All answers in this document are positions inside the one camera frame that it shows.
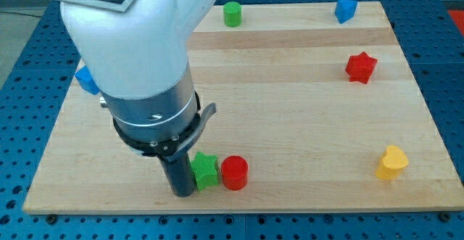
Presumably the blue pentagon block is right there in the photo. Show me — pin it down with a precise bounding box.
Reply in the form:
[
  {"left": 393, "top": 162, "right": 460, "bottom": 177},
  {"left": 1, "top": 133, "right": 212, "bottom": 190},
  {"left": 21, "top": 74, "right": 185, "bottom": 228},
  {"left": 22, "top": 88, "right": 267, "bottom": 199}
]
[{"left": 334, "top": 0, "right": 358, "bottom": 24}]

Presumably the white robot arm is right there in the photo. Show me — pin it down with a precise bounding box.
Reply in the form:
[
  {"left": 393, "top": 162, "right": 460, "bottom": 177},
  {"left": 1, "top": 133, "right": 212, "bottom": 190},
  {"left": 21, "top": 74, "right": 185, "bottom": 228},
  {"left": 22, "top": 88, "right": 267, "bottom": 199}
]
[{"left": 57, "top": 0, "right": 217, "bottom": 197}]

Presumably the blue cube block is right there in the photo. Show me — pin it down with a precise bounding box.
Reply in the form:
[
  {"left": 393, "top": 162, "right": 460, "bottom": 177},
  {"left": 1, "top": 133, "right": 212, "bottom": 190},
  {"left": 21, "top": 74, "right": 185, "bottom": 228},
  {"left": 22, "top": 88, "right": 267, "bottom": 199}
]
[{"left": 75, "top": 66, "right": 99, "bottom": 95}]

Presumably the black mounting clamp ring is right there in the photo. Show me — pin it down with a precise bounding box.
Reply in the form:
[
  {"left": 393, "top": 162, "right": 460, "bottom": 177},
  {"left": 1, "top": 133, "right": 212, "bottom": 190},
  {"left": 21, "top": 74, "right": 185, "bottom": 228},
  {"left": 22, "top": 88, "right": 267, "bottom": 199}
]
[{"left": 113, "top": 102, "right": 217, "bottom": 163}]

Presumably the red star block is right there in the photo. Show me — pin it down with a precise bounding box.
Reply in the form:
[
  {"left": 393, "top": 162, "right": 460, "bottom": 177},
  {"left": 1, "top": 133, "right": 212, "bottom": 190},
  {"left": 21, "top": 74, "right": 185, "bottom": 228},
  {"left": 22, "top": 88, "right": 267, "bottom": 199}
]
[{"left": 345, "top": 51, "right": 378, "bottom": 84}]

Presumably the green cylinder block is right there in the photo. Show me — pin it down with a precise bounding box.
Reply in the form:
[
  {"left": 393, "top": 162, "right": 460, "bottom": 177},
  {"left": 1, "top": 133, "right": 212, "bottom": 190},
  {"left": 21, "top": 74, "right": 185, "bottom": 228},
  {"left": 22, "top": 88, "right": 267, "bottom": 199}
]
[{"left": 223, "top": 1, "right": 242, "bottom": 28}]

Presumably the wooden board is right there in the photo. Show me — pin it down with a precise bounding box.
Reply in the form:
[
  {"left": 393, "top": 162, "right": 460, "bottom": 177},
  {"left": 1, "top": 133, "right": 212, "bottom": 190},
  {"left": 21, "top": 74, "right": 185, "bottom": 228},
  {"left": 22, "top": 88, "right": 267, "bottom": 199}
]
[{"left": 23, "top": 1, "right": 463, "bottom": 215}]

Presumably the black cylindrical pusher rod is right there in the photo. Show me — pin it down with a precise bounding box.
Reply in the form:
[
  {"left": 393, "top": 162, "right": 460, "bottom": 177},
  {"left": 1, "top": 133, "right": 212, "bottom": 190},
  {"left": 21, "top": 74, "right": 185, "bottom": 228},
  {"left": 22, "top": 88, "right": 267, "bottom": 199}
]
[{"left": 160, "top": 153, "right": 196, "bottom": 197}]

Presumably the yellow heart block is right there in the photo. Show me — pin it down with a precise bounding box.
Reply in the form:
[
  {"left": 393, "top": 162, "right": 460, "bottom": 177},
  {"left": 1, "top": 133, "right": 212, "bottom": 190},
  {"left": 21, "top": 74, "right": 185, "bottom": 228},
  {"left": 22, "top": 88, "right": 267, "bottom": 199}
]
[{"left": 375, "top": 145, "right": 410, "bottom": 181}]

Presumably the red cylinder block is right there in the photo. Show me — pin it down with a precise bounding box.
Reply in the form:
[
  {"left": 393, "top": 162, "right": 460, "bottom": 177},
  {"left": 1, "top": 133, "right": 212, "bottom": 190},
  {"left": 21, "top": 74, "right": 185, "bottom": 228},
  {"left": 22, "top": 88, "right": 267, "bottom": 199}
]
[{"left": 220, "top": 155, "right": 249, "bottom": 191}]

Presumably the green star block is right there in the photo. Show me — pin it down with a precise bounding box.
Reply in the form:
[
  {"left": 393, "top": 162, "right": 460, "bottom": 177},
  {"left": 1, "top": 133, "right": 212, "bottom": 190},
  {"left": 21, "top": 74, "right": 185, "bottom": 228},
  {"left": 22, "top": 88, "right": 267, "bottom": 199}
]
[{"left": 191, "top": 152, "right": 219, "bottom": 191}]

